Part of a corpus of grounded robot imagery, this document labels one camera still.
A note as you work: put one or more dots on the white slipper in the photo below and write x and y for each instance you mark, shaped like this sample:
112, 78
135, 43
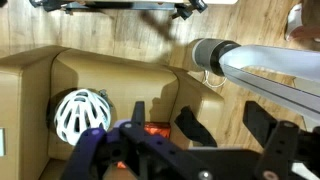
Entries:
294, 20

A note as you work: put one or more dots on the cardboard box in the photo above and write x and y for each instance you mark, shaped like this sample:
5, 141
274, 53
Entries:
133, 80

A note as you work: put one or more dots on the black golf headcover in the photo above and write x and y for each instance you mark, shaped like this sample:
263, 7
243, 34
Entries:
193, 128

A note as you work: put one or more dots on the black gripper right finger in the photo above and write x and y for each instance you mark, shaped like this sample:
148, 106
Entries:
283, 150

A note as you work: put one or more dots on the white bicycle helmet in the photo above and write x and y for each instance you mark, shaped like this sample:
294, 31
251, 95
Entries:
81, 113

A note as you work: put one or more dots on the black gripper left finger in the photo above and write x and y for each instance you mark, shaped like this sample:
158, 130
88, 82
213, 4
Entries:
110, 156

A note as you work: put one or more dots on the red orange gift bag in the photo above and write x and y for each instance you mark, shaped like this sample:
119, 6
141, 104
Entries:
156, 129

